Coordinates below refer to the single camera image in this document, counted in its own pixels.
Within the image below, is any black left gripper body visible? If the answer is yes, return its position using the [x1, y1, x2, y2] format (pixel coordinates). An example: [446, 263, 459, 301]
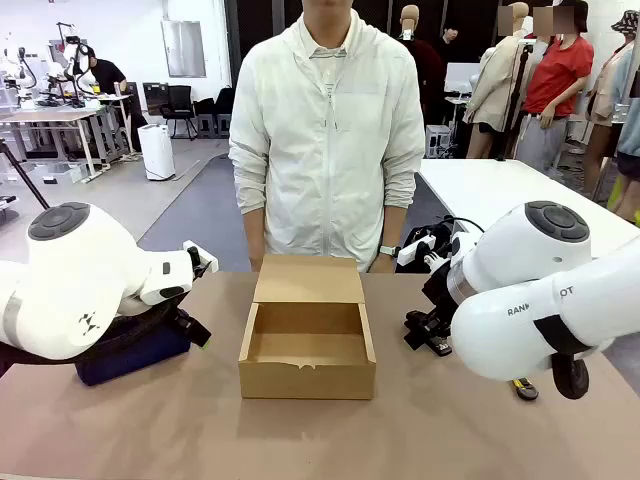
[186, 248, 211, 281]

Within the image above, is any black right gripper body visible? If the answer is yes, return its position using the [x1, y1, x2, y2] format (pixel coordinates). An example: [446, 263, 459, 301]
[421, 249, 464, 324]

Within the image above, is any brown cardboard box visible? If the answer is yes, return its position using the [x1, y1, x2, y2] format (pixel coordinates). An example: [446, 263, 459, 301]
[237, 253, 378, 401]

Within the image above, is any person's right forearm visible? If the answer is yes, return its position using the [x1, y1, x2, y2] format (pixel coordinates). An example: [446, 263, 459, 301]
[247, 207, 268, 261]

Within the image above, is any person's left forearm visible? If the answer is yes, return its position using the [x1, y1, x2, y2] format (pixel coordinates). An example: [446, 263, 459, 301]
[378, 202, 407, 249]

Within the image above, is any white table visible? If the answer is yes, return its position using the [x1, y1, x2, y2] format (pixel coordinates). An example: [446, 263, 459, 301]
[417, 157, 619, 239]

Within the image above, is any white air purifier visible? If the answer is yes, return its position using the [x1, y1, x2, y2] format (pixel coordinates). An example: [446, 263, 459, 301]
[137, 123, 177, 182]

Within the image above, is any white computer case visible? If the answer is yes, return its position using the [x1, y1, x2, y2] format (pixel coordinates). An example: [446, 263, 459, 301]
[424, 124, 454, 160]

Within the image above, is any person in white jacket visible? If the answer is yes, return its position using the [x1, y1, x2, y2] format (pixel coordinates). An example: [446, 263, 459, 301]
[227, 0, 427, 274]

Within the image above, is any black tripod leg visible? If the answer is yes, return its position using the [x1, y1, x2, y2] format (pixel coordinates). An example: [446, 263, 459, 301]
[0, 138, 52, 211]

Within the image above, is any black tripod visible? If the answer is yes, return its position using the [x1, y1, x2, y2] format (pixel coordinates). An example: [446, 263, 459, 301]
[497, 42, 534, 162]

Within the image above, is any man in black clothes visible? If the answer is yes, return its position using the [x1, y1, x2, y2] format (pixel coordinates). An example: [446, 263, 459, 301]
[85, 47, 149, 151]

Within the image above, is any wooden top desk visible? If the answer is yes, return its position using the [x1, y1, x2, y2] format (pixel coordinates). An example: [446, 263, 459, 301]
[0, 107, 111, 184]

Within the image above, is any mannequin in beige jacket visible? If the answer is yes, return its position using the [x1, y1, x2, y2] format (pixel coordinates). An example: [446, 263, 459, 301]
[462, 2, 534, 161]

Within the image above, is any mannequin in dark red top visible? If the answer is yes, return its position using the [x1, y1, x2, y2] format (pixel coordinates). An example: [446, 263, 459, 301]
[398, 4, 447, 126]

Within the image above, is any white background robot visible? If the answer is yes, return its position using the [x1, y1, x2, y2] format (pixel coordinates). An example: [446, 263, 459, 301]
[47, 22, 99, 109]
[0, 47, 40, 107]

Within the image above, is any person in red shirt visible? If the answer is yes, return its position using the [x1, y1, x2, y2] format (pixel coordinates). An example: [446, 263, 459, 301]
[517, 0, 596, 176]

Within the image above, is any black haired person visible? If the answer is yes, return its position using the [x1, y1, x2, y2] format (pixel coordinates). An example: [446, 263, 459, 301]
[439, 24, 464, 66]

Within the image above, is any mannequin with bucket hat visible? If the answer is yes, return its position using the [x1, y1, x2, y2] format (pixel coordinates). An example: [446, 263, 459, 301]
[582, 9, 640, 221]

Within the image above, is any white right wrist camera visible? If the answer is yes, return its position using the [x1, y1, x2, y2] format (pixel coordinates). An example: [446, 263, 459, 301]
[397, 235, 435, 267]

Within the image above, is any thin black camera cable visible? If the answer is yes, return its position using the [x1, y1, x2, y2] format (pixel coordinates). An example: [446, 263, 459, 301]
[433, 214, 486, 236]

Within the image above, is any black velcro arm strap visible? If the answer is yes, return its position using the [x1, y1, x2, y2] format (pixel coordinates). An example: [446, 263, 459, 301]
[532, 313, 615, 357]

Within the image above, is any black corrugated cable conduit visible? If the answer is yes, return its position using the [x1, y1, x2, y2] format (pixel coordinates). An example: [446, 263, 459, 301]
[551, 353, 592, 400]

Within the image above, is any grey wall panel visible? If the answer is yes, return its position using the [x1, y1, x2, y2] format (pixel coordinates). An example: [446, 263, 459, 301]
[160, 19, 208, 79]

